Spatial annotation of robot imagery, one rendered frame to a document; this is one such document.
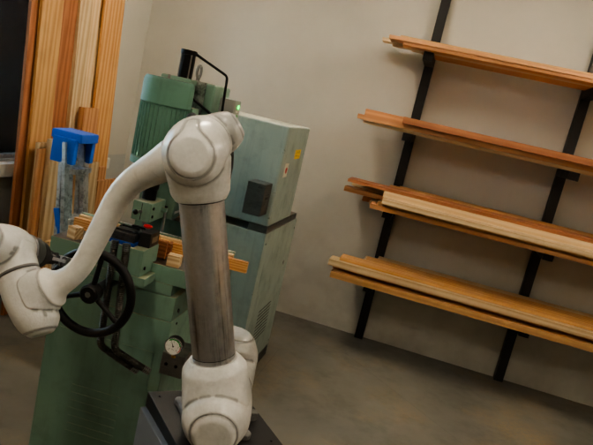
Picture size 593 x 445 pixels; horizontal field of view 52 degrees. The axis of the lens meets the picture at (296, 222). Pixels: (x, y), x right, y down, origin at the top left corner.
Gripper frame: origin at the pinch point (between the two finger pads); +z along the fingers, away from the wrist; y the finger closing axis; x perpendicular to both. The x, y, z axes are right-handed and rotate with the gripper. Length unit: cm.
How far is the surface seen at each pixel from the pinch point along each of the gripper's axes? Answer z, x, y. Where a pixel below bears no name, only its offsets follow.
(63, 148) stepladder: 88, -50, 60
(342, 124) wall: 233, -142, -51
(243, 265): 37, -15, -46
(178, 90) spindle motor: 13, -65, -13
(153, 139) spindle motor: 18, -47, -8
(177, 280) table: 24.7, -3.9, -27.9
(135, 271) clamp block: 14.9, -2.9, -16.4
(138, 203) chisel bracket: 28.8, -26.3, -5.3
